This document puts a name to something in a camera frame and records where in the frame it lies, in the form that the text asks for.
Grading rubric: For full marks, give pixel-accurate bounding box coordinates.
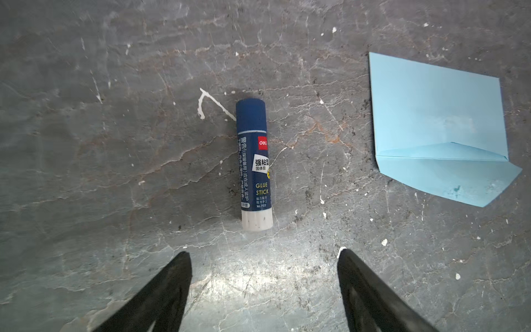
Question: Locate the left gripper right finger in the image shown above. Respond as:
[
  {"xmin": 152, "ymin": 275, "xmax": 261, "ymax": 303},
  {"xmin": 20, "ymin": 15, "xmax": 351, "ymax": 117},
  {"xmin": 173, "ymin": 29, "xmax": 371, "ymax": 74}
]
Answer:
[{"xmin": 337, "ymin": 248, "xmax": 436, "ymax": 331}]

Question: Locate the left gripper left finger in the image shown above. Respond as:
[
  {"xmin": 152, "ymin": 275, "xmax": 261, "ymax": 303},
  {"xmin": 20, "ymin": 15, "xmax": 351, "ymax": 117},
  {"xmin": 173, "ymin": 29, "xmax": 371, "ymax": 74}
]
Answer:
[{"xmin": 95, "ymin": 251, "xmax": 192, "ymax": 331}]

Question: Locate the glue stick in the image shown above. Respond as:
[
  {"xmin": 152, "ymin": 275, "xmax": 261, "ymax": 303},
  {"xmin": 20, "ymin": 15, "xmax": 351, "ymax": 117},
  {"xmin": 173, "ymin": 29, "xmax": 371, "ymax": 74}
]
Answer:
[{"xmin": 236, "ymin": 98, "xmax": 273, "ymax": 232}]

